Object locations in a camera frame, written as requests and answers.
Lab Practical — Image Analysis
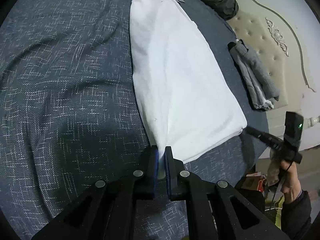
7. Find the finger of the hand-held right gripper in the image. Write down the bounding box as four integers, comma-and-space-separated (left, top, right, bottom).
246, 126, 276, 145

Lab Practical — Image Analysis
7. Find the white polo shirt black trim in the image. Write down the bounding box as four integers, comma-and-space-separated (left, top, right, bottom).
129, 0, 248, 180

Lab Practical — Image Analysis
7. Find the person's right hand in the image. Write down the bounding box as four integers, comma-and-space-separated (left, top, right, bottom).
266, 152, 302, 205

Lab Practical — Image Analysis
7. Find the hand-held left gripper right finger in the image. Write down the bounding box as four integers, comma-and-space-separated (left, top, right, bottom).
164, 146, 290, 240

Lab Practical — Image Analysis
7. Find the cardboard box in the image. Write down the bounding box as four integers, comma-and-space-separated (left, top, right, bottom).
246, 171, 267, 193

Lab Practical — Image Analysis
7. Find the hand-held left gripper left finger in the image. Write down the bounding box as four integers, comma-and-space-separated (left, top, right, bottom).
31, 145, 159, 240

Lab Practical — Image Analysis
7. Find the black cable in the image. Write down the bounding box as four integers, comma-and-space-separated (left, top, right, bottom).
271, 161, 293, 211

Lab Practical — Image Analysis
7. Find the person's right forearm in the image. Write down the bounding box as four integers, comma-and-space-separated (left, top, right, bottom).
281, 190, 313, 240

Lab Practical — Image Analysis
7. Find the cream tufted headboard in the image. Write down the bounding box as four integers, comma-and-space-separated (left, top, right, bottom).
226, 0, 320, 153

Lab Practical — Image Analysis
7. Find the blue patterned bed sheet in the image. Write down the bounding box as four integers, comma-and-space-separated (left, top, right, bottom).
0, 0, 269, 240

